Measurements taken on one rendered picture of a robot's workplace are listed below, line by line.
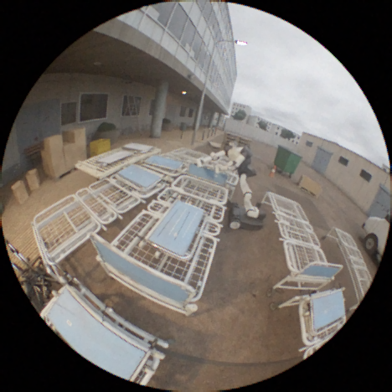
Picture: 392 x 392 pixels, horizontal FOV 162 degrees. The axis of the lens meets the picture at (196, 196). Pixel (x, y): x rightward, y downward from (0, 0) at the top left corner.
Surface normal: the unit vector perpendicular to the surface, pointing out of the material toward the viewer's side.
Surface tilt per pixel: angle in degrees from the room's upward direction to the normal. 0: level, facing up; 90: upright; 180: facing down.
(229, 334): 0
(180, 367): 0
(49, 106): 90
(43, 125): 90
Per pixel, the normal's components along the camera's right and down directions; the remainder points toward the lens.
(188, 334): 0.20, -0.82
